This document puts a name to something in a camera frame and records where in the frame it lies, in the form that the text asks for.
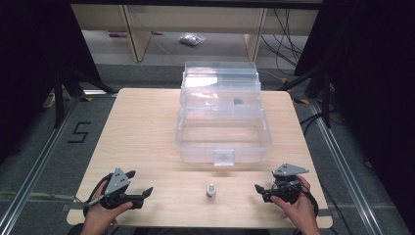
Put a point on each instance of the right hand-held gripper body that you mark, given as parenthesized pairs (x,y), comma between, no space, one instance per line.
(287,187)

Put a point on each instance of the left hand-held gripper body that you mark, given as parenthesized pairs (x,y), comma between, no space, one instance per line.
(116,182)

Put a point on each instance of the clear plastic storage box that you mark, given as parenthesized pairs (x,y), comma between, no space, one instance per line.
(225,155)

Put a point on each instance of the small clear bottle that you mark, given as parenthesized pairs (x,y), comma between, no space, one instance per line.
(211,191)

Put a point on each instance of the person's right hand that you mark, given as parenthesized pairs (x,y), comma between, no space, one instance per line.
(298,212)

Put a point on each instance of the person's left hand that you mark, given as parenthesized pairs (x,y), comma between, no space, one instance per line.
(99,217)

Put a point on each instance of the black metal stand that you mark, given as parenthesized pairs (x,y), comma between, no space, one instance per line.
(59,98)
(326,98)

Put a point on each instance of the dark curtain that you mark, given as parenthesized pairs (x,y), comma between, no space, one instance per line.
(26,65)
(375,81)

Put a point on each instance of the clear plastic bag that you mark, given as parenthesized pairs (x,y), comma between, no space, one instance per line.
(192,39)

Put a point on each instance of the wooden shelf unit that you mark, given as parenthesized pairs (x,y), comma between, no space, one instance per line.
(195,18)

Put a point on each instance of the metal floor rail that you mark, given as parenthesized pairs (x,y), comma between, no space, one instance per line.
(345,169)
(36,169)

